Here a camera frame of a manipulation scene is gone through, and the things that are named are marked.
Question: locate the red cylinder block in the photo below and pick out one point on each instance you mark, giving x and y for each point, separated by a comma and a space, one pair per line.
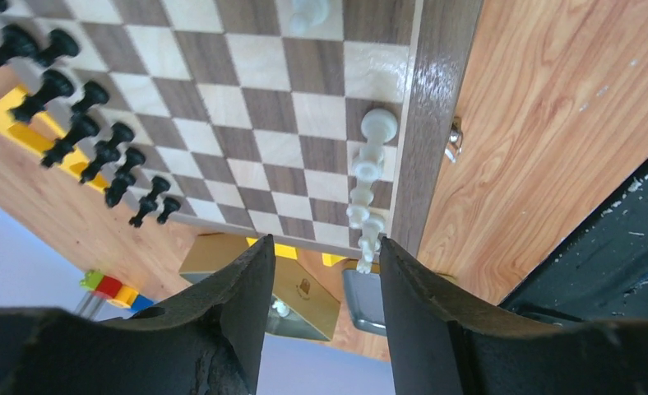
108, 288

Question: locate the blue cube block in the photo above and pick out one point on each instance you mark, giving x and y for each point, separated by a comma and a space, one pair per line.
140, 303

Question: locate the gold tin with white pieces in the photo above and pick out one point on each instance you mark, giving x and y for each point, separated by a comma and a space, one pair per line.
301, 307

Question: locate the small yellow rectangular block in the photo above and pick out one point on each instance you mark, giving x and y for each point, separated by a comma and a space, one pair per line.
279, 250

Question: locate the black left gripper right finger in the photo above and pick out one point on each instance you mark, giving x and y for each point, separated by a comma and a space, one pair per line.
444, 340

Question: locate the white chess queen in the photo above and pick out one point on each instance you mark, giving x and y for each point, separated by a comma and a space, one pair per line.
378, 126

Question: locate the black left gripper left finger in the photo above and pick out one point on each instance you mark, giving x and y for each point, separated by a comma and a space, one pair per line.
206, 339

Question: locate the green block at corner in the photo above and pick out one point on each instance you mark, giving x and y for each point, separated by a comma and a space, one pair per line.
91, 280

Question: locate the white chess piece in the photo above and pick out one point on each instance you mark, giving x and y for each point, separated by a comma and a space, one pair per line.
369, 241

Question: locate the yellow arch block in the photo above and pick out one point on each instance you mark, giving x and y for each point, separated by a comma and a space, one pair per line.
330, 260

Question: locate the yellow cylinder block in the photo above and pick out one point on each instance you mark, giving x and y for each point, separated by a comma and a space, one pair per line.
125, 297

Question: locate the wooden chess board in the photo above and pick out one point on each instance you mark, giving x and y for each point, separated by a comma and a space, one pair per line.
252, 110

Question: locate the black chess pieces row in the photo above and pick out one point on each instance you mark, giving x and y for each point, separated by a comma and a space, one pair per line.
115, 165

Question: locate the yellow triangle frame block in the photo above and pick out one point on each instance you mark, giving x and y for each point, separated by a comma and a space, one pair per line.
29, 138

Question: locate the silver tin lid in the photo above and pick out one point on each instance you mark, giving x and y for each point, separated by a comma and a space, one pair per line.
363, 294

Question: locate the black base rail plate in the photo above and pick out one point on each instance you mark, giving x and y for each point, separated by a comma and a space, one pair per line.
599, 271

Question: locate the white chess king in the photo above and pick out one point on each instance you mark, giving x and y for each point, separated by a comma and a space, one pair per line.
360, 198

